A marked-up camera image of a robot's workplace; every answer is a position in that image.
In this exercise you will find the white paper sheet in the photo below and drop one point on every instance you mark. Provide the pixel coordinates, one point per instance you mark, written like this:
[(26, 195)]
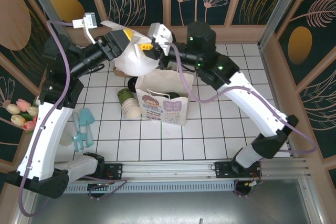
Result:
[(136, 64)]

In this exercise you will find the black plastic cup lid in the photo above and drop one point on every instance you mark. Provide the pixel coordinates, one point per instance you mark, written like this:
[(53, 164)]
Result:
[(173, 95), (131, 85)]

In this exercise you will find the white printed paper bag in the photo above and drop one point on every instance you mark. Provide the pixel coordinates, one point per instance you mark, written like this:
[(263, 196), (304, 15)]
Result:
[(157, 111)]

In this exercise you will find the white ribbed vase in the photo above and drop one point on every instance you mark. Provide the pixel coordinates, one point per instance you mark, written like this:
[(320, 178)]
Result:
[(65, 140)]

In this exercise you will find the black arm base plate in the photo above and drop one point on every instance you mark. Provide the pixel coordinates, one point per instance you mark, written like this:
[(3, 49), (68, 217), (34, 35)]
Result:
[(223, 170), (115, 171)]

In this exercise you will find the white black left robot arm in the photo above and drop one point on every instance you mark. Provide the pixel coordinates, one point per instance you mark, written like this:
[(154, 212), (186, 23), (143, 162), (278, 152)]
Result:
[(44, 134)]

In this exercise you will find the aluminium frame bar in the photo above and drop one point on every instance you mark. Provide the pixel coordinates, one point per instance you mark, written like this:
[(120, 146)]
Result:
[(19, 216), (311, 203)]

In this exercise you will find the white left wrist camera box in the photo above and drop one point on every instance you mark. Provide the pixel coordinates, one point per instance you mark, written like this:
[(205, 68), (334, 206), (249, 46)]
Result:
[(89, 20)]

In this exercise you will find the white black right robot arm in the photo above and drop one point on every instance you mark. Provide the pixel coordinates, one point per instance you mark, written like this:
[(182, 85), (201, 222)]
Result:
[(252, 103)]

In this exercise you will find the white artificial tulip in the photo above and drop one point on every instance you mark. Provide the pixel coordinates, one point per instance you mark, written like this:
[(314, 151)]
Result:
[(32, 111), (18, 120), (37, 101), (13, 108)]

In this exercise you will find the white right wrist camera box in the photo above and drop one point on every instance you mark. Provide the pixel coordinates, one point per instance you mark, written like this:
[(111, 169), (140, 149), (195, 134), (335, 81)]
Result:
[(160, 33)]

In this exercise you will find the pink artificial tulip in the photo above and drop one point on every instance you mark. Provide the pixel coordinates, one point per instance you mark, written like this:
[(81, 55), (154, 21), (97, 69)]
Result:
[(27, 126), (23, 105)]

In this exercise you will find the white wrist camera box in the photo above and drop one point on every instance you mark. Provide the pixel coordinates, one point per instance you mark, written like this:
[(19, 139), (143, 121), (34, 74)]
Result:
[(89, 20), (160, 33)]

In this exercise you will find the tulip bouquet in vase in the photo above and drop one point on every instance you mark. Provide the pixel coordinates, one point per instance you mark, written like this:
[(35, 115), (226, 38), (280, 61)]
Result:
[(27, 131)]

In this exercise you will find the green paper coffee cup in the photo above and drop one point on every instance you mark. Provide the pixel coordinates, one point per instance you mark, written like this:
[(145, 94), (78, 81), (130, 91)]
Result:
[(123, 96)]

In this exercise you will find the aluminium mounting rail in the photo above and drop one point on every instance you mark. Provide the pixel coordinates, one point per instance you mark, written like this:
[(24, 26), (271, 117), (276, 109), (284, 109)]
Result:
[(168, 171)]

